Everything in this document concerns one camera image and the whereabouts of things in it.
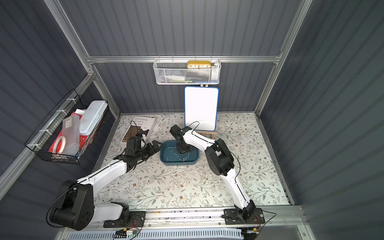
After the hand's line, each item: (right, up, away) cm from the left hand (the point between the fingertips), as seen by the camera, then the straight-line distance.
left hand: (159, 147), depth 88 cm
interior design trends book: (-22, +15, +23) cm, 35 cm away
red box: (-32, +7, -18) cm, 37 cm away
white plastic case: (-31, +17, -14) cm, 38 cm away
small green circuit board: (-7, -37, -18) cm, 42 cm away
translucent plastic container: (-37, +10, -19) cm, 42 cm away
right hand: (+16, -2, +10) cm, 19 cm away
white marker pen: (+9, +43, +5) cm, 44 cm away
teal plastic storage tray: (+5, -7, +9) cm, 12 cm away
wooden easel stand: (+30, +8, +13) cm, 34 cm away
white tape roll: (-35, +4, -25) cm, 43 cm away
